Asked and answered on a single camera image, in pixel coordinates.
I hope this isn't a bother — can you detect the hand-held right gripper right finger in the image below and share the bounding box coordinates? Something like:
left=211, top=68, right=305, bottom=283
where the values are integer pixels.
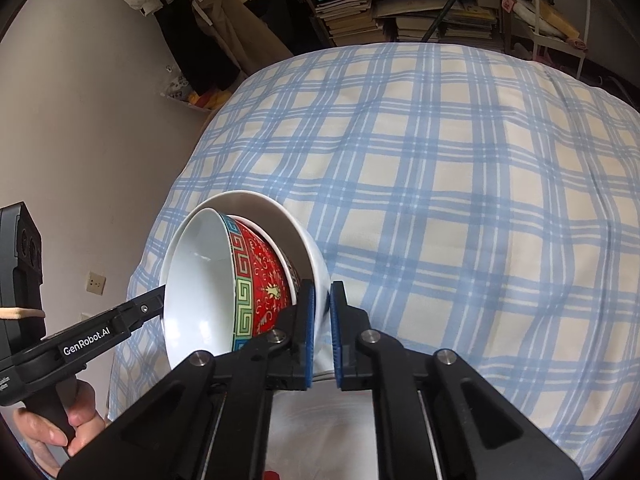
left=329, top=281, right=586, bottom=480

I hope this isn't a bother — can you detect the plastic bag of toys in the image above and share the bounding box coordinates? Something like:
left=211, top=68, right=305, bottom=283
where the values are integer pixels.
left=162, top=72, right=233, bottom=111

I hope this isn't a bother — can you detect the cream wrapped bundle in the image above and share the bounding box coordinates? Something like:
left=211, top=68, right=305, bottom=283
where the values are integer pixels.
left=505, top=0, right=588, bottom=53

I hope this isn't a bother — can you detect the red patterned bowl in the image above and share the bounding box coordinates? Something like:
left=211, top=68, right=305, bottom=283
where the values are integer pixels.
left=235, top=215, right=303, bottom=306
left=159, top=207, right=296, bottom=376

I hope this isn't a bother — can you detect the plain white bowl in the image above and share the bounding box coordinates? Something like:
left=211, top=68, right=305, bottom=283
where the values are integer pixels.
left=160, top=190, right=332, bottom=381

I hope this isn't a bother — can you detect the white trolley cart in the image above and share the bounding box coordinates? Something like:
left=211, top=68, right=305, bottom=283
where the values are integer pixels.
left=502, top=0, right=593, bottom=78

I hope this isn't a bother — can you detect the beige hanging garment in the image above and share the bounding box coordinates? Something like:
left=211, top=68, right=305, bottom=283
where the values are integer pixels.
left=190, top=0, right=296, bottom=78

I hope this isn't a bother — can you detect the blue plaid tablecloth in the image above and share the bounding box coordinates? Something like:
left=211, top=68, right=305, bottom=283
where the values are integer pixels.
left=107, top=42, right=640, bottom=480

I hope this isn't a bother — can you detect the black pole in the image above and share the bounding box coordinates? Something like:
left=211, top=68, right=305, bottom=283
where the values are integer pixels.
left=422, top=0, right=483, bottom=43

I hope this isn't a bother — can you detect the person's left hand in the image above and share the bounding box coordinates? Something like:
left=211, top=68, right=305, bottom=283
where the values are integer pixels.
left=12, top=380, right=106, bottom=463

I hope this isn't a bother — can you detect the black hanging garment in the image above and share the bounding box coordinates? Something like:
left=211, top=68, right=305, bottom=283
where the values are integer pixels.
left=152, top=0, right=236, bottom=96

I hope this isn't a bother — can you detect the stack of books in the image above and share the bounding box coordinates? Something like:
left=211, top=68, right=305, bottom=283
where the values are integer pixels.
left=315, top=0, right=381, bottom=48
left=372, top=0, right=503, bottom=43

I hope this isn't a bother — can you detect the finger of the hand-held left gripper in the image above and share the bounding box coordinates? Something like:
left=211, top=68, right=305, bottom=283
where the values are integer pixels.
left=125, top=284, right=167, bottom=331

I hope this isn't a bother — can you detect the white cherry print plate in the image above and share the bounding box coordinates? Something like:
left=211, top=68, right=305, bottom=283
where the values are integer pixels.
left=265, top=377, right=388, bottom=480

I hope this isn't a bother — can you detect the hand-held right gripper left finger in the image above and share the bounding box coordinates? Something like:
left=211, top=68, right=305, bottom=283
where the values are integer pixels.
left=59, top=281, right=317, bottom=480

